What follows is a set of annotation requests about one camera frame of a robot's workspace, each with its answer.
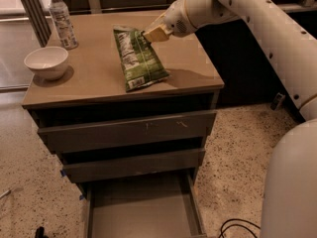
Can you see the green jalapeno chip bag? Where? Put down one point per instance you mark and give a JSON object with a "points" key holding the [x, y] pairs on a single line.
{"points": [[139, 62]]}

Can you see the white ceramic bowl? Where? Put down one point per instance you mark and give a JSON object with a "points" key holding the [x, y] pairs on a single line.
{"points": [[49, 63]]}

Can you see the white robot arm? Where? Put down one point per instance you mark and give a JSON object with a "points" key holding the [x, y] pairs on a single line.
{"points": [[290, 189]]}

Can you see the clear plastic water bottle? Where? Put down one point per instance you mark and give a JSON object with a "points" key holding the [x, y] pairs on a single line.
{"points": [[61, 19]]}

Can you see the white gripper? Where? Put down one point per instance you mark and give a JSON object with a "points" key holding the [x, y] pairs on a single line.
{"points": [[175, 20]]}

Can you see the black object at floor edge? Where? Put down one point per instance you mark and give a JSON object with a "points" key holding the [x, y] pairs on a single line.
{"points": [[40, 233]]}

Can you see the grey top drawer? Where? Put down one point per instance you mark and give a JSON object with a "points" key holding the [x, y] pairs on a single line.
{"points": [[127, 132]]}

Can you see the grey middle drawer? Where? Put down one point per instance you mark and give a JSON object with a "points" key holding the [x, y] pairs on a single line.
{"points": [[135, 166]]}

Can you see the small dark floor device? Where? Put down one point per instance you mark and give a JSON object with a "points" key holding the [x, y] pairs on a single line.
{"points": [[277, 101]]}

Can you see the grey open bottom drawer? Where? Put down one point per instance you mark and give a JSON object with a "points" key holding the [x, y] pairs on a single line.
{"points": [[161, 205]]}

